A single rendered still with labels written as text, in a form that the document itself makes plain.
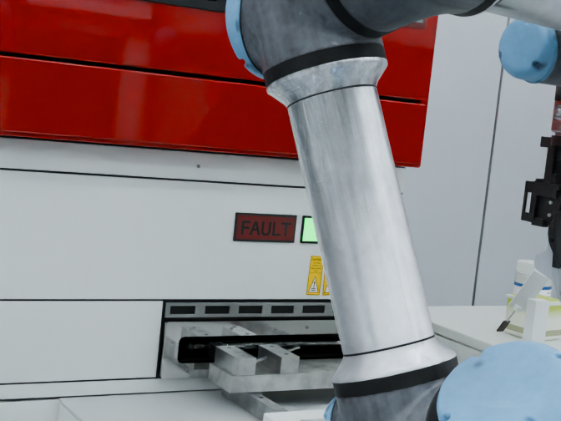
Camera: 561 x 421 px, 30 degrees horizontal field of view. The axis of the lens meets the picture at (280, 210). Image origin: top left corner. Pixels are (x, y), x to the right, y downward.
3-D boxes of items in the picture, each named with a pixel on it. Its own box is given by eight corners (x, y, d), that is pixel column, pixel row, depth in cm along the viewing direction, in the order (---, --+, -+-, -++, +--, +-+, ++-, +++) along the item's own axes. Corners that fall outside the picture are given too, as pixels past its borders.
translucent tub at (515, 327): (500, 332, 178) (505, 293, 177) (528, 330, 183) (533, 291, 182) (535, 342, 172) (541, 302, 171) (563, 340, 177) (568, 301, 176)
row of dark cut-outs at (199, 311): (163, 317, 171) (164, 301, 170) (383, 314, 192) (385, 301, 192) (164, 317, 170) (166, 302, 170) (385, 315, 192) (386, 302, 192)
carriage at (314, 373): (207, 380, 171) (209, 362, 171) (389, 372, 189) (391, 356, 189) (229, 394, 164) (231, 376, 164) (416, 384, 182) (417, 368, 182)
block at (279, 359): (256, 361, 175) (258, 343, 175) (274, 360, 177) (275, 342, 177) (280, 373, 168) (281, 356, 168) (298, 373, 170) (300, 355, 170)
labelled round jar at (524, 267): (502, 306, 203) (509, 259, 202) (530, 306, 207) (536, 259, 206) (528, 315, 197) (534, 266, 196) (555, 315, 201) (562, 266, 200)
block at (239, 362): (214, 362, 171) (215, 344, 171) (232, 362, 173) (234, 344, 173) (235, 376, 164) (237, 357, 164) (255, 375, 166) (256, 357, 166)
